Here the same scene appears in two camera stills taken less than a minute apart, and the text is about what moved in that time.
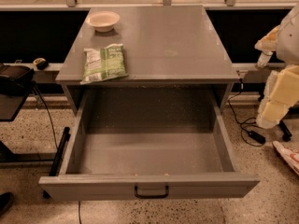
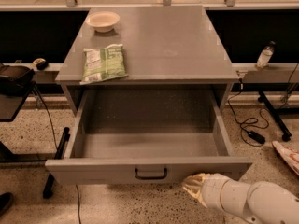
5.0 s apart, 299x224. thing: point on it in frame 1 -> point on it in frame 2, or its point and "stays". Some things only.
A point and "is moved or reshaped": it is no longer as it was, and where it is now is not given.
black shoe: [7, 200] stays
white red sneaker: [290, 156] stays
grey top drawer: [148, 144] is moved or reshaped
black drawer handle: [151, 196] -> [150, 177]
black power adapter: [257, 136] stays
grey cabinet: [175, 46] stays
